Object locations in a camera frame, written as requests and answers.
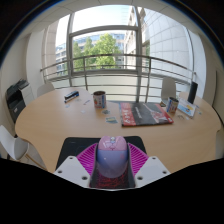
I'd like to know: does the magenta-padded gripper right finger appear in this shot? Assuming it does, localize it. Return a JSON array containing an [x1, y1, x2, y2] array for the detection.
[[126, 143, 172, 189]]

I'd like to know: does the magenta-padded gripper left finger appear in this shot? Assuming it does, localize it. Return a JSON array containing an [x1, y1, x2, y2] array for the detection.
[[53, 143, 100, 189]]

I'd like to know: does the pink and lilac computer mouse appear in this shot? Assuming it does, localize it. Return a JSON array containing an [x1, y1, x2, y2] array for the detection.
[[96, 134, 129, 179]]

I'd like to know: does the black mouse pad, swirl print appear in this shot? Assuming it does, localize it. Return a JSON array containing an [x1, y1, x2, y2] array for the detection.
[[55, 135, 148, 189]]

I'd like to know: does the red and black magazine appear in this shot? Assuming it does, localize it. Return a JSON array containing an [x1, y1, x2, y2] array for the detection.
[[118, 101, 175, 128]]

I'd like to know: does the white chair with wooden legs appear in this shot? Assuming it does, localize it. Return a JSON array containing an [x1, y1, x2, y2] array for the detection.
[[0, 124, 48, 169]]

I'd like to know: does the black stapler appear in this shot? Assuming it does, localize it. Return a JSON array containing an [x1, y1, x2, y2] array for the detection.
[[63, 90, 80, 103]]

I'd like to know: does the printed mug with dark rim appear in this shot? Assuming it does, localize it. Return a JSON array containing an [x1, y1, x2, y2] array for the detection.
[[92, 90, 107, 109]]

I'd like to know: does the black upright box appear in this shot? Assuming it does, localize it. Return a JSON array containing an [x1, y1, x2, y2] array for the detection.
[[187, 81, 199, 105]]

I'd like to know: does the black and white printer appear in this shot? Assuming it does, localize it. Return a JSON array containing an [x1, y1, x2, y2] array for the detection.
[[4, 78, 35, 124]]

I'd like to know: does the grey metal balcony railing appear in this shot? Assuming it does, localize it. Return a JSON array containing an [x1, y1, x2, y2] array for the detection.
[[39, 53, 198, 103]]

